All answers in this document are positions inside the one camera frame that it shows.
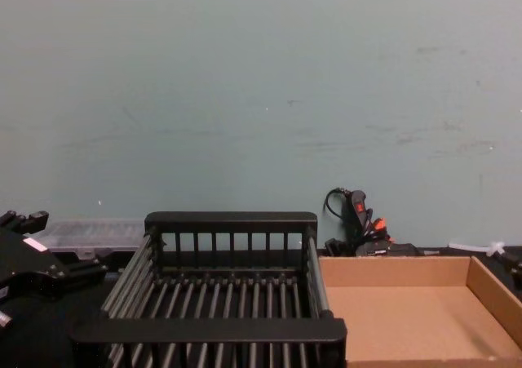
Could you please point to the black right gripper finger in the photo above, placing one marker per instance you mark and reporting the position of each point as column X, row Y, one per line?
column 514, row 270

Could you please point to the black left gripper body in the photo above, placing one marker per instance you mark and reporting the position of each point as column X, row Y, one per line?
column 24, row 262

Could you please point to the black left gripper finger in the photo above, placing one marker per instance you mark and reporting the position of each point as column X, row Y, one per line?
column 34, row 221
column 81, row 271

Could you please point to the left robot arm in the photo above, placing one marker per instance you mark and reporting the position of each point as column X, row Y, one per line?
column 3, row 320

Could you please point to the clear plastic case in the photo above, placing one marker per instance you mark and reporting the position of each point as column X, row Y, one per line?
column 94, row 235

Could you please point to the shallow brown cardboard tray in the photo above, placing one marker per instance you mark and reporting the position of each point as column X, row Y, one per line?
column 408, row 315

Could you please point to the black rack with steel bars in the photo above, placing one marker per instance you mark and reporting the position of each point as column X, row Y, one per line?
column 228, row 219

